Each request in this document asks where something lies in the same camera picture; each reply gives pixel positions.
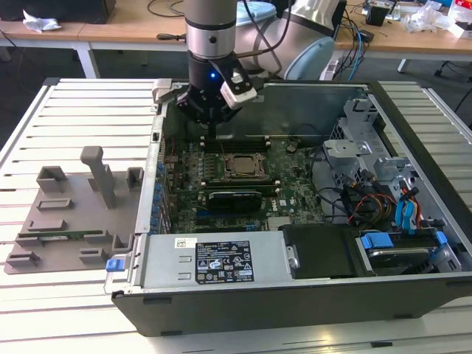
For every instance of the silver power supply unit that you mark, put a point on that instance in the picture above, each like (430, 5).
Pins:
(162, 258)

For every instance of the clear plastic bags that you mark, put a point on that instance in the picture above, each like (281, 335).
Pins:
(424, 16)

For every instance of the black graphics card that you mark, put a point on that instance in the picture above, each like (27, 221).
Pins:
(236, 201)

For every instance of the crumpled white paper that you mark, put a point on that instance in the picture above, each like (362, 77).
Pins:
(40, 23)

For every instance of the small black container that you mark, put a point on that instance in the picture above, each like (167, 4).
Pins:
(376, 16)

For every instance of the perforated silver disk cage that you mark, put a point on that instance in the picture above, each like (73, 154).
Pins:
(359, 121)

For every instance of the silver flat-topped disk bay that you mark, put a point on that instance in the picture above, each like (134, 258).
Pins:
(346, 149)

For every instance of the white wall sticker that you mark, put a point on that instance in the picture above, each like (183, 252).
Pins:
(260, 98)

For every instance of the blue disk carrier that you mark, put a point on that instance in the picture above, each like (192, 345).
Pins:
(376, 241)

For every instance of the white red box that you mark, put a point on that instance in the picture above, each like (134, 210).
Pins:
(464, 26)

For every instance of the blue case release latch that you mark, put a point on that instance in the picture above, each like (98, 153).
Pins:
(114, 266)

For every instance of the green RAM stick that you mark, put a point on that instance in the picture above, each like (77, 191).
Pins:
(83, 233)

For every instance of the long wooden desk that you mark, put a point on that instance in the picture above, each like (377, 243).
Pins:
(129, 33)

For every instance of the silver CPU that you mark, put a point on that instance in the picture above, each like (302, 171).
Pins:
(243, 164)

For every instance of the white power strip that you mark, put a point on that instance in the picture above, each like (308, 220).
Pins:
(332, 70)

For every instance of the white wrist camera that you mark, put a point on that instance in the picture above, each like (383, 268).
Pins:
(239, 96)

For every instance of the black open PC case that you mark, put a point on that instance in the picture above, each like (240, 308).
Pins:
(258, 309)

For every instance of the small black device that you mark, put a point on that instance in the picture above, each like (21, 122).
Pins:
(367, 35)

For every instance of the black hard disk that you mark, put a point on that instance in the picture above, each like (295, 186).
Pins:
(398, 255)

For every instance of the round coin battery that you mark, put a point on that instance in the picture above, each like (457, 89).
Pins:
(291, 148)

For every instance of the green motherboard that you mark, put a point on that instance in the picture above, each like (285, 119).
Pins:
(295, 199)

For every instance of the large black box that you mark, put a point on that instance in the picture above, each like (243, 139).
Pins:
(73, 11)

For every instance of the black plastic drive cover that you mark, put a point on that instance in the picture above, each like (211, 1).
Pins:
(321, 250)

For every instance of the black tower box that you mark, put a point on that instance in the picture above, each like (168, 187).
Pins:
(342, 14)

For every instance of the grey parts rack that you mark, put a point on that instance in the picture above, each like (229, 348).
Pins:
(73, 221)

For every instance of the silver chipset heat sink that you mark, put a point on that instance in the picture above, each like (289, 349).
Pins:
(279, 223)

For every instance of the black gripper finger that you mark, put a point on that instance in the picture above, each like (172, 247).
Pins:
(186, 103)
(215, 131)

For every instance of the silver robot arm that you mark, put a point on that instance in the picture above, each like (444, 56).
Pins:
(210, 26)

